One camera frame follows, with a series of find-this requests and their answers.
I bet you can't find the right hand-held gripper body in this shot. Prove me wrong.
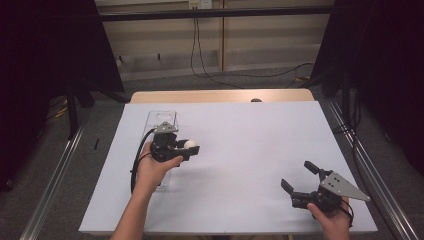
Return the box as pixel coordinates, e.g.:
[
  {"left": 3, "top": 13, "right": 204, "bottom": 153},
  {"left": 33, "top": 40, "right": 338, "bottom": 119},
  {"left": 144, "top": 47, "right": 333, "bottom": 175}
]
[{"left": 291, "top": 170, "right": 371, "bottom": 214}]

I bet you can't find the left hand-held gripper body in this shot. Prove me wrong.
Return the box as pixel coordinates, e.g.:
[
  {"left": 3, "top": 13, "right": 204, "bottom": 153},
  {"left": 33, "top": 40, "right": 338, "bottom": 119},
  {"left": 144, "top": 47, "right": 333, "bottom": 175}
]
[{"left": 149, "top": 121, "right": 190, "bottom": 164}]

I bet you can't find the clear plastic tray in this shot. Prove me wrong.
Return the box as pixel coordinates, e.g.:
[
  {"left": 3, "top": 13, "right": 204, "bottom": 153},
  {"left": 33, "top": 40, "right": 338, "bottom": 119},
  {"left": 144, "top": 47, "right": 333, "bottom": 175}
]
[{"left": 141, "top": 110, "right": 179, "bottom": 191}]

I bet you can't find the person's left hand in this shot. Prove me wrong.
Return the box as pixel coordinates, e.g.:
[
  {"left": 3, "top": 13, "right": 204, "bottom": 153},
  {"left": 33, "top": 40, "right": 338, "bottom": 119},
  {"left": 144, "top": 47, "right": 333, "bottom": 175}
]
[{"left": 135, "top": 142, "right": 185, "bottom": 197}]

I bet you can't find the person's right hand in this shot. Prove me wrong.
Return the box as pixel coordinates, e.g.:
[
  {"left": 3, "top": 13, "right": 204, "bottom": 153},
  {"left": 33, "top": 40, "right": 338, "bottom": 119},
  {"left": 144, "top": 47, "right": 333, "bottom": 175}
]
[{"left": 306, "top": 197, "right": 352, "bottom": 240}]

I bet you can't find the white table sheet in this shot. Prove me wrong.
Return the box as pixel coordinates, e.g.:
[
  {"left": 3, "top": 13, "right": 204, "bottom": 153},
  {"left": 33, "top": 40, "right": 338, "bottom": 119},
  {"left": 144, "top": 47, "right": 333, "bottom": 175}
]
[{"left": 78, "top": 100, "right": 379, "bottom": 235}]

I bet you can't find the light wooden table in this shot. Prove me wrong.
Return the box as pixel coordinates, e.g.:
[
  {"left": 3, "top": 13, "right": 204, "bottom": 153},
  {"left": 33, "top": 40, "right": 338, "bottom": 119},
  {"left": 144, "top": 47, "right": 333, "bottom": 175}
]
[{"left": 129, "top": 88, "right": 316, "bottom": 104}]

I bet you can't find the black metal stand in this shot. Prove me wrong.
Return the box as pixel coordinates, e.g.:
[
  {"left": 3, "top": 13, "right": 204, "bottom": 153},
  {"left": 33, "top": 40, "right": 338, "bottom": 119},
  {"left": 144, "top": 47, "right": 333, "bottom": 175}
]
[{"left": 64, "top": 79, "right": 82, "bottom": 140}]

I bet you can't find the black curtain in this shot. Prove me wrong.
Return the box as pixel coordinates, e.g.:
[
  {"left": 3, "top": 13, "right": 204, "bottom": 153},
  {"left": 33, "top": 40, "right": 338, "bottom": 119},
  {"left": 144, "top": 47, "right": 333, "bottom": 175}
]
[
  {"left": 0, "top": 0, "right": 126, "bottom": 192},
  {"left": 309, "top": 0, "right": 424, "bottom": 176}
]

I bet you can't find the black horizontal bar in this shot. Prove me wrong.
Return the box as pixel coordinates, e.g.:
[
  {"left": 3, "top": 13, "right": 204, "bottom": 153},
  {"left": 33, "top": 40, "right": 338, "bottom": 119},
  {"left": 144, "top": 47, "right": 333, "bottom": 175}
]
[{"left": 99, "top": 5, "right": 335, "bottom": 23}]

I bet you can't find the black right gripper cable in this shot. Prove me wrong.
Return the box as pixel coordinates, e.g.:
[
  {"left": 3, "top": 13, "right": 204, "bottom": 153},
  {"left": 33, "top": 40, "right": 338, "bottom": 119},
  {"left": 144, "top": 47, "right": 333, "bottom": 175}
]
[{"left": 340, "top": 199, "right": 355, "bottom": 229}]

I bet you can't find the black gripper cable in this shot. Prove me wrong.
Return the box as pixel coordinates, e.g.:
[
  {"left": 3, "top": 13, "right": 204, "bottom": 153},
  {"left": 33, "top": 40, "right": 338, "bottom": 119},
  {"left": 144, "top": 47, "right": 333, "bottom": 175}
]
[
  {"left": 129, "top": 127, "right": 158, "bottom": 195},
  {"left": 340, "top": 199, "right": 355, "bottom": 229}
]

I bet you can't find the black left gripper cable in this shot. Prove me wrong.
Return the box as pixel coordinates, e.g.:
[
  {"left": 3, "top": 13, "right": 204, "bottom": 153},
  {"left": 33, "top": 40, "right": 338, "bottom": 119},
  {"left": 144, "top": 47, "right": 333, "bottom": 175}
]
[{"left": 129, "top": 127, "right": 158, "bottom": 195}]

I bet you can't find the metal floor rail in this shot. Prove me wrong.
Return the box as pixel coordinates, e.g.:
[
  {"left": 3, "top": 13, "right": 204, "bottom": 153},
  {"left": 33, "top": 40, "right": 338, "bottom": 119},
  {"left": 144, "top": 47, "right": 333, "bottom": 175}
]
[
  {"left": 19, "top": 121, "right": 88, "bottom": 240},
  {"left": 324, "top": 99, "right": 420, "bottom": 240}
]

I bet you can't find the black floor cable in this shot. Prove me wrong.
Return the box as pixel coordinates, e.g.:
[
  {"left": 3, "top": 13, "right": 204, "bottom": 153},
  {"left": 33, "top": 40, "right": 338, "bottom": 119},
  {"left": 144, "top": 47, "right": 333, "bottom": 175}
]
[{"left": 332, "top": 89, "right": 403, "bottom": 240}]

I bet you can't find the black hanging cable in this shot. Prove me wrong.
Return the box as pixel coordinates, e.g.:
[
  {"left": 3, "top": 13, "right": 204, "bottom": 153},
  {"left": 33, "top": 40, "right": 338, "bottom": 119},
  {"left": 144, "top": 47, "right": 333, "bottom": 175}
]
[{"left": 190, "top": 17, "right": 315, "bottom": 90}]

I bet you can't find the yellow cable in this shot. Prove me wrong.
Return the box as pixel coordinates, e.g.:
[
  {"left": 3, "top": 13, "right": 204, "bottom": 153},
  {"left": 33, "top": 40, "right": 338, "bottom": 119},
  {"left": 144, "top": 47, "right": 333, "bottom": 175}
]
[{"left": 45, "top": 95, "right": 70, "bottom": 120}]

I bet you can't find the white wall socket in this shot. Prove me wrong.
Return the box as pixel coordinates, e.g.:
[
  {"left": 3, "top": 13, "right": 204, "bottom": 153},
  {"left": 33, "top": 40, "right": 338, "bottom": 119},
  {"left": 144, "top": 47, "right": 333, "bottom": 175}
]
[{"left": 188, "top": 0, "right": 214, "bottom": 10}]

